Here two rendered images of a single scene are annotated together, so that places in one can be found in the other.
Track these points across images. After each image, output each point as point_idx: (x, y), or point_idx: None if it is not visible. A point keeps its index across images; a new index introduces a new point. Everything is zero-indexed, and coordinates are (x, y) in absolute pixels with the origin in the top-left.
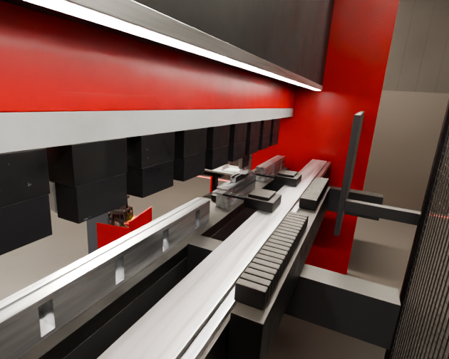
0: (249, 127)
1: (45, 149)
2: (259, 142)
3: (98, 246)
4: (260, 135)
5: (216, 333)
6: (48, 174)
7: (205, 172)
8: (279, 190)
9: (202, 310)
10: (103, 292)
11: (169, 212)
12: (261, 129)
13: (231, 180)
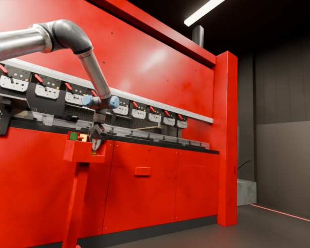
0: (31, 77)
1: (146, 107)
2: None
3: (104, 157)
4: None
5: None
6: (146, 110)
7: (12, 104)
8: (43, 116)
9: None
10: None
11: (102, 124)
12: None
13: (36, 111)
